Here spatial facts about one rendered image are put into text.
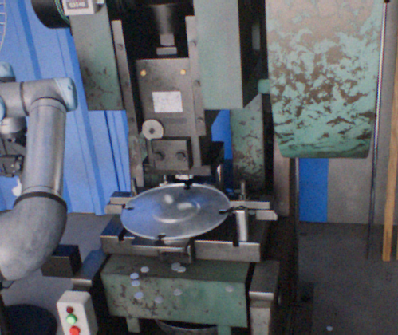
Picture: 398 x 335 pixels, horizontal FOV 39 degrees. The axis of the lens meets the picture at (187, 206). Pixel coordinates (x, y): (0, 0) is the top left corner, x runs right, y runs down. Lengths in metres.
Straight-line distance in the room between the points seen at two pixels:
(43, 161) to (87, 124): 1.84
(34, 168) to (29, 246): 0.17
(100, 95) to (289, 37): 0.58
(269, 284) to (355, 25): 0.70
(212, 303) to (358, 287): 1.11
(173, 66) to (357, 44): 0.53
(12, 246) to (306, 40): 0.58
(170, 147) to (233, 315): 0.47
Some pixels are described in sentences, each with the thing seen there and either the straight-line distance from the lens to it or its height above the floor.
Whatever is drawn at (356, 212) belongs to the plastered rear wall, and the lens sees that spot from 2.88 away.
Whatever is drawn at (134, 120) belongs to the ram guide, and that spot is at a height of 1.03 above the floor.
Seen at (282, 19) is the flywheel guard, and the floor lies 1.31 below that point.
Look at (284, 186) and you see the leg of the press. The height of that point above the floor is 0.68.
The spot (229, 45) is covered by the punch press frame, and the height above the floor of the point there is 1.21.
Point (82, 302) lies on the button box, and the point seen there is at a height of 0.62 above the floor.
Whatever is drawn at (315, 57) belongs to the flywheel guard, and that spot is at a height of 1.25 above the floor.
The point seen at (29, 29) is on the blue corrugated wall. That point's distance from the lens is 2.89.
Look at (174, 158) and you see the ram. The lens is 1.42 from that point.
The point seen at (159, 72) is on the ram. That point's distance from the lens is 1.38.
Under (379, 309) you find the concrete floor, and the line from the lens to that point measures 2.38.
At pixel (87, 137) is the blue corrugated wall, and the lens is 2.92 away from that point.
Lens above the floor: 1.49
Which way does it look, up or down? 29 degrees down
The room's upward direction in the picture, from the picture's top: 7 degrees counter-clockwise
